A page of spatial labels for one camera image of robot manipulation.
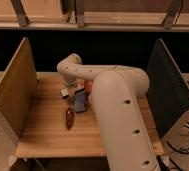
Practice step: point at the red oval toy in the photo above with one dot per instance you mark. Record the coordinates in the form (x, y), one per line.
(69, 118)

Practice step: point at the wooden shelf with brackets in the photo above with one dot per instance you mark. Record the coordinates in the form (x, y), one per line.
(108, 15)

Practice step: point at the black and white eraser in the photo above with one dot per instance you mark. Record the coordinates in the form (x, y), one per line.
(64, 93)

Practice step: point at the orange red object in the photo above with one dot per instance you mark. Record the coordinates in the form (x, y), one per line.
(88, 85)

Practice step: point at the left wooden side panel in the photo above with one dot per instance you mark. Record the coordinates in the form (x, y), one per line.
(17, 87)

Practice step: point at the blue block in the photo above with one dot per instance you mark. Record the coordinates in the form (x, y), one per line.
(79, 102)

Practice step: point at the right dark side panel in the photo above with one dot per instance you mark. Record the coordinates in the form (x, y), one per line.
(168, 94)

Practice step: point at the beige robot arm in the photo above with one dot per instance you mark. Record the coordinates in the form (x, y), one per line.
(116, 90)

